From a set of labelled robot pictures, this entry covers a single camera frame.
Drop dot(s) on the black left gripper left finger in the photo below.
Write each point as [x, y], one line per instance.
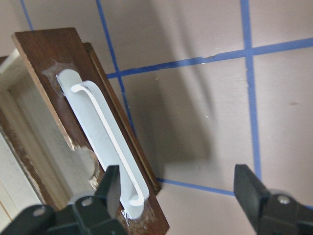
[109, 190]

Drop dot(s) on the dark wooden drawer cabinet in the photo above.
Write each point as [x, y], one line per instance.
[66, 128]

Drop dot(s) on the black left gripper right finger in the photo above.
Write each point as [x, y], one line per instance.
[250, 193]

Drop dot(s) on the cream plastic storage box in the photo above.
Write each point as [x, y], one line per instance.
[16, 192]

